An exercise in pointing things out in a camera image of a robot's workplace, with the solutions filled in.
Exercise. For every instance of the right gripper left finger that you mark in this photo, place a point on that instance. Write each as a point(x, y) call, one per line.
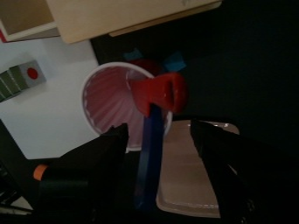
point(78, 180)

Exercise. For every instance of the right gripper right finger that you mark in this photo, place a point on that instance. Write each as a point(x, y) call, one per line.
point(240, 180)

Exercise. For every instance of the pink rectangular plate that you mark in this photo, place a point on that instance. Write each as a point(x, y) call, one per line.
point(183, 180)

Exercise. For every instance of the toy sushi roll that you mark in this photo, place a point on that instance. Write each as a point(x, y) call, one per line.
point(23, 80)

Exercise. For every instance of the orange toy carrot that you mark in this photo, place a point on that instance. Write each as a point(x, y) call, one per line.
point(39, 172)

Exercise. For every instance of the blue tape piece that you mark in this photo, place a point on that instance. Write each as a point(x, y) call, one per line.
point(175, 63)
point(134, 54)

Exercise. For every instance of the wooden box with red drawer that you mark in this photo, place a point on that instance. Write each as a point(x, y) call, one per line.
point(116, 17)

